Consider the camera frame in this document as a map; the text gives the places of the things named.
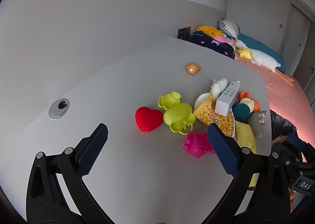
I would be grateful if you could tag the long white carton box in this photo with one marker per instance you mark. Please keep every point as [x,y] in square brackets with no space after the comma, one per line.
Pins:
[227,100]

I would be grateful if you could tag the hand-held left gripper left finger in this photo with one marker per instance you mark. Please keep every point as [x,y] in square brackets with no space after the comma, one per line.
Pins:
[92,150]

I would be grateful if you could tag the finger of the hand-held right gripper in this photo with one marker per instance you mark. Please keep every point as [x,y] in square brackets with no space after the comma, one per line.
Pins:
[288,155]
[295,140]

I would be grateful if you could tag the yellow duck plush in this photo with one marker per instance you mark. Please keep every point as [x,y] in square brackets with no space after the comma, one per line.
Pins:
[244,52]

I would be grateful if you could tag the pink blanket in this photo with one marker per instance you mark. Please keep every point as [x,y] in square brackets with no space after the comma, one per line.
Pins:
[222,40]

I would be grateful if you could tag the teal pillow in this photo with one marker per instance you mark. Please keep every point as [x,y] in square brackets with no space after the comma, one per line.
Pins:
[260,47]

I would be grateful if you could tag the bed with pink sheet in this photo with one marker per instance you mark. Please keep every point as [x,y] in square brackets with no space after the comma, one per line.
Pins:
[280,93]

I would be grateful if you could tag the white desk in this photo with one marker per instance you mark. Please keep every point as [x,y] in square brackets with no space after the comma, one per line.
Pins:
[123,86]

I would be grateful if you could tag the navy printed blanket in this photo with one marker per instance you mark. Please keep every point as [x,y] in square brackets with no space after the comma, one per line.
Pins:
[211,44]

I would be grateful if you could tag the orange plastic toy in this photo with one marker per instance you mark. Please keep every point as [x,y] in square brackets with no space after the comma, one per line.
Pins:
[245,95]

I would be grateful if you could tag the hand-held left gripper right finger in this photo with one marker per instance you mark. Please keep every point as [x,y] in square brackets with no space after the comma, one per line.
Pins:
[221,150]

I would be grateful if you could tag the red heart-shaped box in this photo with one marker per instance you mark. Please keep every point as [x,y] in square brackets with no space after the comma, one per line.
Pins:
[148,119]

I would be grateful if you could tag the black bag lined cardboard box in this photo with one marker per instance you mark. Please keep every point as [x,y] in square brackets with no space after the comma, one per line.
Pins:
[280,123]

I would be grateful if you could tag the black wall socket panel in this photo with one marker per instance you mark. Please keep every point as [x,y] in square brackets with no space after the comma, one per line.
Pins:
[183,33]

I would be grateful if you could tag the small lime green toy mold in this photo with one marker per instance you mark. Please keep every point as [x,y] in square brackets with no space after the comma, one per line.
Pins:
[168,100]

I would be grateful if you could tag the white door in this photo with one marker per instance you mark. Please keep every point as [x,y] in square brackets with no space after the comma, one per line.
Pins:
[296,41]

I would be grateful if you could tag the pink plastic toy mold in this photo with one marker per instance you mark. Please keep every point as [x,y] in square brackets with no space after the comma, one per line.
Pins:
[196,144]

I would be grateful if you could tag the grey sock with pink print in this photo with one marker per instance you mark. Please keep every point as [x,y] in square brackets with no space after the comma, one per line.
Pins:
[257,121]

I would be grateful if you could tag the yellow printed snack packet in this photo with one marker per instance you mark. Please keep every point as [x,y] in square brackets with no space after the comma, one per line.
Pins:
[204,113]

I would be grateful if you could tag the large lime green toy mold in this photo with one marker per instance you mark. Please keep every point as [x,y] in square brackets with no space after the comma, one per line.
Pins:
[178,118]

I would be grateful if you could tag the white goose plush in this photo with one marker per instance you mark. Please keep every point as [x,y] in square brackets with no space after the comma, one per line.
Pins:
[264,59]

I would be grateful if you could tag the grey yellow checked pillow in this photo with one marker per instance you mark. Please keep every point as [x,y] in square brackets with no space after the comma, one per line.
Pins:
[228,28]

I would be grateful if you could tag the teal plastic toy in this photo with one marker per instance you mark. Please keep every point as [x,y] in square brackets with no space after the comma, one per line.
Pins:
[241,114]

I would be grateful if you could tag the brown hamster plush toy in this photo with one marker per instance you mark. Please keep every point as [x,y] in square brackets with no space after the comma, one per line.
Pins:
[193,68]

